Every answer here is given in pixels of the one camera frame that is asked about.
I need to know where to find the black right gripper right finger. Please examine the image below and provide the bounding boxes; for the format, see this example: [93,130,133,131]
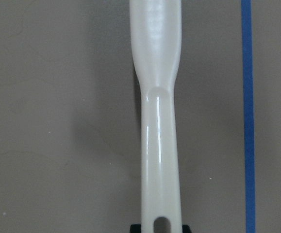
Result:
[174,225,192,233]

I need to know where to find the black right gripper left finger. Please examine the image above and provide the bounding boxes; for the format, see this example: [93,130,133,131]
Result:
[130,224,141,233]

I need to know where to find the beige hand brush black bristles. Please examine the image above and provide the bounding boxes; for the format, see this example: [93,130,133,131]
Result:
[129,0,182,233]

